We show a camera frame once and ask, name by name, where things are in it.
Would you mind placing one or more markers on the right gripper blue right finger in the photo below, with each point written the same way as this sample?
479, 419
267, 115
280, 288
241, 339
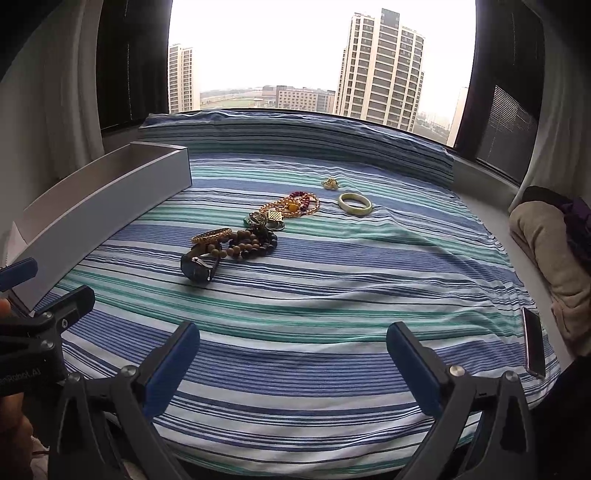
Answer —
482, 426

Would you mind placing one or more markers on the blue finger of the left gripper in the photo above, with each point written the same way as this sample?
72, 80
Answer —
17, 273
54, 319

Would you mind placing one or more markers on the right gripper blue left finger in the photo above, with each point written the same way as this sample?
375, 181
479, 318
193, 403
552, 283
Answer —
104, 426

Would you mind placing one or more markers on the black leather wristwatch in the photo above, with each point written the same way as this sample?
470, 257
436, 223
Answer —
198, 265

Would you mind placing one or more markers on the pale green jade bangle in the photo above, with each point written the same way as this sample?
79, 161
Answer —
355, 204

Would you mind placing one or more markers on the person's left hand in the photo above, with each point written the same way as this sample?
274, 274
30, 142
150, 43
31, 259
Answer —
16, 439

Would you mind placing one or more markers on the grey open storage box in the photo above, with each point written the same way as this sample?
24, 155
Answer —
71, 219

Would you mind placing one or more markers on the black smartphone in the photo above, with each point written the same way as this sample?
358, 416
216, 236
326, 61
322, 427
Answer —
534, 344

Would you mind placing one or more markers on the white curtain left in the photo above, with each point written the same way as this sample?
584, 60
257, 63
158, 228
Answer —
68, 39

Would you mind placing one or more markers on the white curtain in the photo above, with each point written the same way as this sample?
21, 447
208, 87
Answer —
561, 156
68, 39

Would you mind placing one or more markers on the beige folded blanket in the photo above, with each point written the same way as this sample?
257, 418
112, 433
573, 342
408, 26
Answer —
540, 231

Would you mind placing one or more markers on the blue green striped bedsheet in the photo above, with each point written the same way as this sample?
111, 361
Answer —
293, 377

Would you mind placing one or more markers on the white curtain right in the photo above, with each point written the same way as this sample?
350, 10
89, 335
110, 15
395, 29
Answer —
561, 156

